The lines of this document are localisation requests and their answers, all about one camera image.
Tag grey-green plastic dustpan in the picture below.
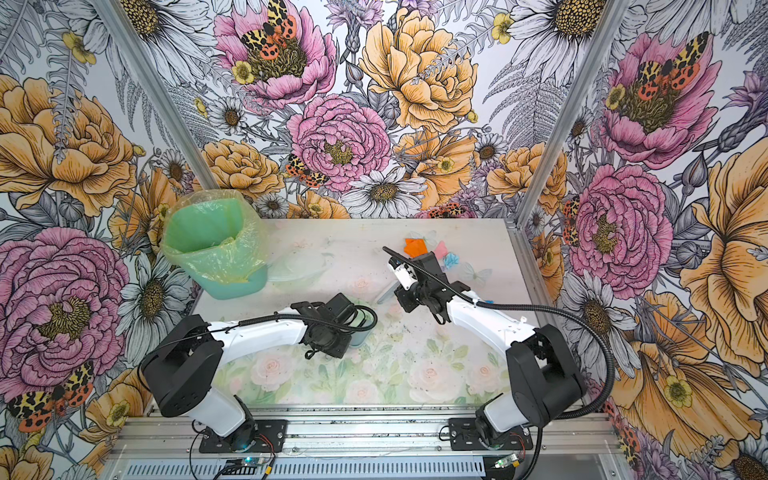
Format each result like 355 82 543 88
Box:
350 306 378 348

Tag grey-green hand brush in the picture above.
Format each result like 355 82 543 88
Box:
375 284 398 305

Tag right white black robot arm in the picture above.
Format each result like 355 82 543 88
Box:
383 247 586 446

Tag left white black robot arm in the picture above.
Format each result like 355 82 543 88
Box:
139 293 378 452

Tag light blue paper scrap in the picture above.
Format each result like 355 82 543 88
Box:
443 252 460 270

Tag pink paper scrap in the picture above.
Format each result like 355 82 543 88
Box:
433 241 449 260

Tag orange paper scrap far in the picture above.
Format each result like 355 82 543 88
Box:
403 238 429 259

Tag green bin with bag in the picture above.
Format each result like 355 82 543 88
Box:
160 189 269 300

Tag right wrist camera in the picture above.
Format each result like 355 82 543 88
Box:
392 263 418 291

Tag right black corrugated cable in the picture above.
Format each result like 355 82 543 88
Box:
382 245 617 480

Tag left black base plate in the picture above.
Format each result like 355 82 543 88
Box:
199 419 288 454

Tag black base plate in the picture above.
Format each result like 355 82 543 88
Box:
447 417 534 452
199 419 288 454

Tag aluminium rail frame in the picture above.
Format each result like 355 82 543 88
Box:
101 405 632 479

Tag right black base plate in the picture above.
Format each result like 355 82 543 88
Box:
447 417 534 452

